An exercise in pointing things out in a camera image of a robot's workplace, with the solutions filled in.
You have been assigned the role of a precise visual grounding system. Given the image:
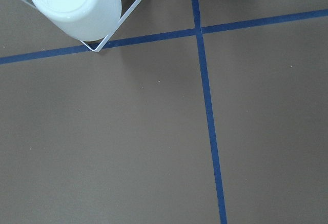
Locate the white cup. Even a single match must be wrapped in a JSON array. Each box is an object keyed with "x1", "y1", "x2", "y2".
[{"x1": 32, "y1": 0, "x2": 122, "y2": 42}]

